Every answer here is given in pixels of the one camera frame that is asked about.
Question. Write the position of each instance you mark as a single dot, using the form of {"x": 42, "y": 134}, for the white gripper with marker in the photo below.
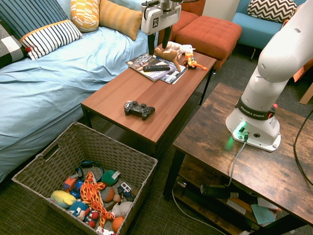
{"x": 161, "y": 19}

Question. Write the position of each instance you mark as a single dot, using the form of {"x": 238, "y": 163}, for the black gamepad controller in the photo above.
{"x": 138, "y": 110}

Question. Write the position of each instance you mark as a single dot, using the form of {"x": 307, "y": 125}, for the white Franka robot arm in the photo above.
{"x": 281, "y": 49}

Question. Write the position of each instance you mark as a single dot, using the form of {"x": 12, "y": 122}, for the grey woven wicker basket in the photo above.
{"x": 97, "y": 147}

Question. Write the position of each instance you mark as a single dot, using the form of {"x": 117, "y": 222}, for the brown plush dog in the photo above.
{"x": 168, "y": 55}

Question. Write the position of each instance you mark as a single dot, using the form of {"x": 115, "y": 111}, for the white plush unicorn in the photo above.
{"x": 182, "y": 47}

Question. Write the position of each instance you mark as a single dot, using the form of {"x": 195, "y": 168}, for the black tv remote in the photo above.
{"x": 156, "y": 67}

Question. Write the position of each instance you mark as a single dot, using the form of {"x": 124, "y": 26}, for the magazine with snowy cover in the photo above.
{"x": 139, "y": 61}

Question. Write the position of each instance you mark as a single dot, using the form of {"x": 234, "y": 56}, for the orange upholstered chair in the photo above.
{"x": 188, "y": 18}

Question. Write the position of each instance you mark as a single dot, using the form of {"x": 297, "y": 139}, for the orange toy excavator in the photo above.
{"x": 190, "y": 61}

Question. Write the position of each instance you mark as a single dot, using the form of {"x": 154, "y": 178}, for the business magazine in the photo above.
{"x": 174, "y": 76}

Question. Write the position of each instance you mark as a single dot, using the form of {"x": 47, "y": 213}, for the mustard ribbed pillow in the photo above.
{"x": 119, "y": 18}

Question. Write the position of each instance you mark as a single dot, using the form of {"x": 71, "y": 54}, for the orange tufted ottoman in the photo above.
{"x": 210, "y": 34}

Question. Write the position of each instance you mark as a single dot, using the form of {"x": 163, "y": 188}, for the red-brown wooden coffee table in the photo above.
{"x": 159, "y": 98}

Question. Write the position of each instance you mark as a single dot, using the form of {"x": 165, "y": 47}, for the yellow white patterned pillow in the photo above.
{"x": 84, "y": 14}

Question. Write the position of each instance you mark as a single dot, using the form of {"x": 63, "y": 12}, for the blue armchair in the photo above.
{"x": 254, "y": 27}

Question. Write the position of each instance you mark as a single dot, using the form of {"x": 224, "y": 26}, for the light blue sofa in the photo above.
{"x": 61, "y": 80}

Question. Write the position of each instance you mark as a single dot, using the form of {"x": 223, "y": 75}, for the white navy striped pillow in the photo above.
{"x": 51, "y": 36}

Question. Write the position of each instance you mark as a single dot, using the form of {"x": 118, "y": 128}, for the black white chevron pillow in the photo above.
{"x": 271, "y": 9}

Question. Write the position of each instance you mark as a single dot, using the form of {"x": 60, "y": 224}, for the blue striped large pillow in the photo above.
{"x": 29, "y": 14}

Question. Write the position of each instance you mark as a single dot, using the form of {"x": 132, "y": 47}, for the blue black headphones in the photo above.
{"x": 85, "y": 164}

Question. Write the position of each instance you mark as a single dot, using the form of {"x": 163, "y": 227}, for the green plush ball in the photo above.
{"x": 108, "y": 177}

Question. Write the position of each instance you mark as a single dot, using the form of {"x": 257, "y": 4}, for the black white checked pillow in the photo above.
{"x": 9, "y": 49}

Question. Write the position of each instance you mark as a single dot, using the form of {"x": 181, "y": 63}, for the blue white toy jeep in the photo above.
{"x": 126, "y": 189}

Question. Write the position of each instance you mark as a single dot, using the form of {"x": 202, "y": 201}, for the light wooden furniture leg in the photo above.
{"x": 307, "y": 94}

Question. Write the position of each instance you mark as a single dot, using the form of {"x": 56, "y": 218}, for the black power supply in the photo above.
{"x": 215, "y": 191}

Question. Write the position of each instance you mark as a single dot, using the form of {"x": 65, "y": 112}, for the brown grey plush ball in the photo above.
{"x": 107, "y": 194}

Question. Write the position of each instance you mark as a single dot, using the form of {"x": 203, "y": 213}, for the rustic dark wood side table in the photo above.
{"x": 256, "y": 171}

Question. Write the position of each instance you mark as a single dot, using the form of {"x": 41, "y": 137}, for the orange toy truck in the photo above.
{"x": 69, "y": 183}

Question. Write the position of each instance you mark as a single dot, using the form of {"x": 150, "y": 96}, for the blue toy car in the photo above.
{"x": 77, "y": 188}

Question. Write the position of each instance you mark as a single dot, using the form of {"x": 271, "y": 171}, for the grey plush toy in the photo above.
{"x": 122, "y": 208}

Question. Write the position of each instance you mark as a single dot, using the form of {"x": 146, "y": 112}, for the white paper sheet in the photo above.
{"x": 236, "y": 206}
{"x": 266, "y": 203}

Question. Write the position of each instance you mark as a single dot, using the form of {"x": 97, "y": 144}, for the yellow plush toy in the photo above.
{"x": 62, "y": 198}

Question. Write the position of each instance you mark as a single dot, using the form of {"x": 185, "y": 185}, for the blue Captain America plush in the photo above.
{"x": 78, "y": 209}

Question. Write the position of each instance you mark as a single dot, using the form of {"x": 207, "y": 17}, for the orange ball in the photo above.
{"x": 118, "y": 224}

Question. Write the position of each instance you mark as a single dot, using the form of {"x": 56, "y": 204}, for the red blue hero plush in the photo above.
{"x": 92, "y": 216}

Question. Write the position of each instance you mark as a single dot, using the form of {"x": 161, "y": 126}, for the teal paper sheet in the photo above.
{"x": 262, "y": 214}

